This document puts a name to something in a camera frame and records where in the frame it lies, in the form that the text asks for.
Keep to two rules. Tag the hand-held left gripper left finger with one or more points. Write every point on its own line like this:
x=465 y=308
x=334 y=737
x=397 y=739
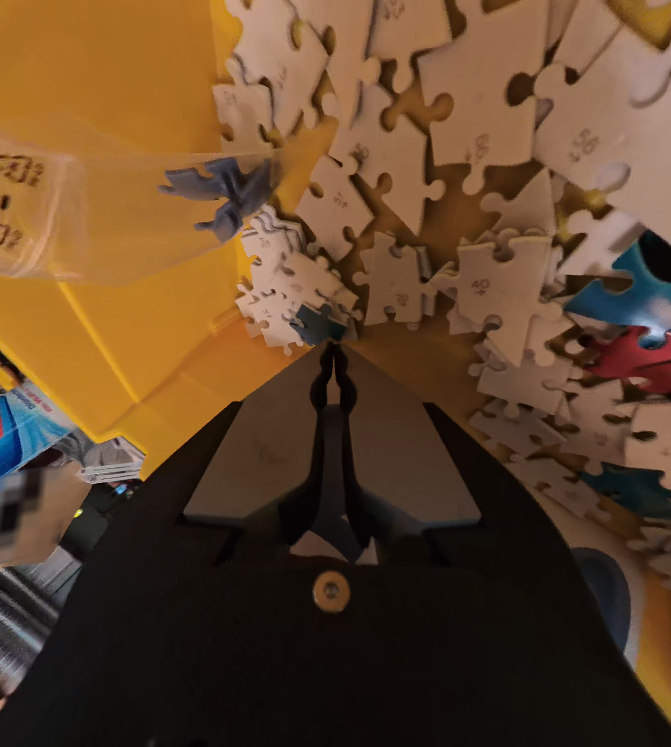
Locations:
x=253 y=461

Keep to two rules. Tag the yellow plastic bin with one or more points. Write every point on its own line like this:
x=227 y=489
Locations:
x=108 y=70

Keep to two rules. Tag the blue wipes box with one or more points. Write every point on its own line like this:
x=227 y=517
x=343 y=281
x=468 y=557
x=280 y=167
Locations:
x=2 y=432

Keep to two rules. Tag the stack of white booklets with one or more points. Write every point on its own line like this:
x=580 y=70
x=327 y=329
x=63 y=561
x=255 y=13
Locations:
x=115 y=461

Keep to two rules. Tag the blue-grey puzzle piece in bag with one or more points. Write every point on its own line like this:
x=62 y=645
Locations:
x=233 y=187

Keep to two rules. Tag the teal puzzle piece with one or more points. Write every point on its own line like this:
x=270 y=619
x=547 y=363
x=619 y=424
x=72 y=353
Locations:
x=319 y=324

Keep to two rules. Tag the clear plastic bag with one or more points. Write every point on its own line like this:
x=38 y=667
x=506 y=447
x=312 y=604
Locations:
x=113 y=222

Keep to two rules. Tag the grey round object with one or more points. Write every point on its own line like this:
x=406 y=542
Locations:
x=606 y=601

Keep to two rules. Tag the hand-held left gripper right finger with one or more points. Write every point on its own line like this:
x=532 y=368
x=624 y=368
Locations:
x=411 y=467

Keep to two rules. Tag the pile of white puzzle pieces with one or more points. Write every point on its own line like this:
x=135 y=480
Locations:
x=475 y=116

